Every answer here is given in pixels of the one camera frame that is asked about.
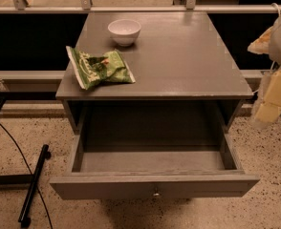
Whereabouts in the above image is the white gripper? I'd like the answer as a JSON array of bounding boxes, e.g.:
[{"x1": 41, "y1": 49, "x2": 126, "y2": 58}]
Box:
[{"x1": 248, "y1": 15, "x2": 281, "y2": 128}]

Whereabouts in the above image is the grey top drawer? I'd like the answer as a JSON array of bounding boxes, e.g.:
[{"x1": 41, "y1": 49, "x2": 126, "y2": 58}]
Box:
[{"x1": 49, "y1": 101, "x2": 261, "y2": 201}]

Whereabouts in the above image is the grey wooden cabinet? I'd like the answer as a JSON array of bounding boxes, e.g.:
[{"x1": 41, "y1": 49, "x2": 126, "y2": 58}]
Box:
[{"x1": 56, "y1": 11, "x2": 252, "y2": 125}]

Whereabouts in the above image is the white ceramic bowl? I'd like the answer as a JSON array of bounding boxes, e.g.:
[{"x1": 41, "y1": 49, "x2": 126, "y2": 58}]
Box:
[{"x1": 108, "y1": 19, "x2": 141, "y2": 47}]

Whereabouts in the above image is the green chip bag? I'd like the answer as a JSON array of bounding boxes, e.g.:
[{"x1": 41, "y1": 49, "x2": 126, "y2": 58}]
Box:
[{"x1": 66, "y1": 46, "x2": 136, "y2": 90}]

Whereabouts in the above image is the black stand base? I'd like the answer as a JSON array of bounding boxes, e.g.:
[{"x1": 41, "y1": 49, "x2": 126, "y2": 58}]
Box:
[{"x1": 0, "y1": 144, "x2": 51, "y2": 229}]

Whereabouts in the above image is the white hanging cable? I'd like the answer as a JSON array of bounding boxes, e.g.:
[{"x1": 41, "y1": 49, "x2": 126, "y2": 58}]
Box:
[{"x1": 270, "y1": 2, "x2": 281, "y2": 21}]

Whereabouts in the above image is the black floor cable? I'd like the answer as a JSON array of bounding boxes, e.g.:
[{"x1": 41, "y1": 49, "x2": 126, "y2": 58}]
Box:
[{"x1": 0, "y1": 117, "x2": 54, "y2": 229}]

